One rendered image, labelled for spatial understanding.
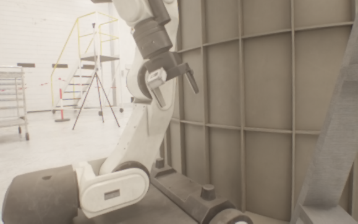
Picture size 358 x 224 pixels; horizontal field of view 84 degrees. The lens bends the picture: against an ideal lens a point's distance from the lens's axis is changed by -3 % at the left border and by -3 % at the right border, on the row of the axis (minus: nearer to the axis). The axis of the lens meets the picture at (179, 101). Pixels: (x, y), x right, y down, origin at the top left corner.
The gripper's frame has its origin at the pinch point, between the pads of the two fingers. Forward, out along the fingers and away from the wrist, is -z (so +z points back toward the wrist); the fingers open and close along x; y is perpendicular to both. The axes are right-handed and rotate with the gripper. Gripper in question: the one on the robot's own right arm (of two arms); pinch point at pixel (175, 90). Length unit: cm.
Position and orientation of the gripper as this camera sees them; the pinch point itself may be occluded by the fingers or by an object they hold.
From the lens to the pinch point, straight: 56.0
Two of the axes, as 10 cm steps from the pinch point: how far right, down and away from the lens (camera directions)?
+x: 8.5, -3.4, -4.1
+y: 3.4, -2.6, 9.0
